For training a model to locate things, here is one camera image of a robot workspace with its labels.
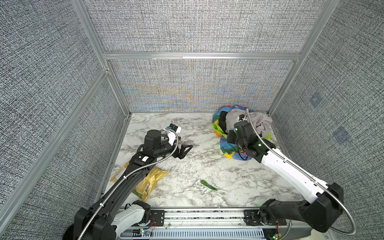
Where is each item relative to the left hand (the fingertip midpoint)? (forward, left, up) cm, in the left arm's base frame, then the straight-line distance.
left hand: (183, 140), depth 75 cm
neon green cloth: (+11, -21, -8) cm, 25 cm away
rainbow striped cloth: (+9, -29, -23) cm, 38 cm away
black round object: (-34, +49, -15) cm, 62 cm away
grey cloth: (+16, -47, -5) cm, 50 cm away
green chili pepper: (-14, -11, -22) cm, 29 cm away
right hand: (+5, -25, -2) cm, 25 cm away
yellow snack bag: (-14, +20, -17) cm, 30 cm away
